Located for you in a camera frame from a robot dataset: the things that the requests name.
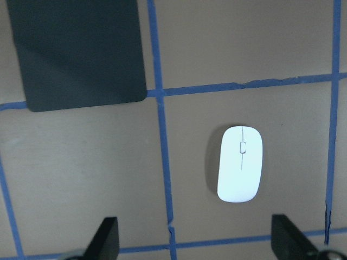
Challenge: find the black mousepad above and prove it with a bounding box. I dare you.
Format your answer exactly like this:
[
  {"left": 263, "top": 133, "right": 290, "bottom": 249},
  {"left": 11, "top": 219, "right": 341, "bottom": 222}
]
[{"left": 7, "top": 1, "right": 147, "bottom": 112}]

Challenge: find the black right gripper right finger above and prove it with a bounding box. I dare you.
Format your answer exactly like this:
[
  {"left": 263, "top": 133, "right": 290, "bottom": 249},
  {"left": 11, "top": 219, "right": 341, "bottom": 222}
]
[{"left": 271, "top": 214, "right": 318, "bottom": 260}]

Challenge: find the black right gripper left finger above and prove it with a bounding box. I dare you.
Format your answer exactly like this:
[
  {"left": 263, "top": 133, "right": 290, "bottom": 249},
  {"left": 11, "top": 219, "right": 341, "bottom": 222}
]
[{"left": 83, "top": 217, "right": 119, "bottom": 260}]

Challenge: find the white computer mouse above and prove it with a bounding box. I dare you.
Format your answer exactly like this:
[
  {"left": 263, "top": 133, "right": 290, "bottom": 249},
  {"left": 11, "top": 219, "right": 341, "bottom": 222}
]
[{"left": 217, "top": 126, "right": 263, "bottom": 203}]

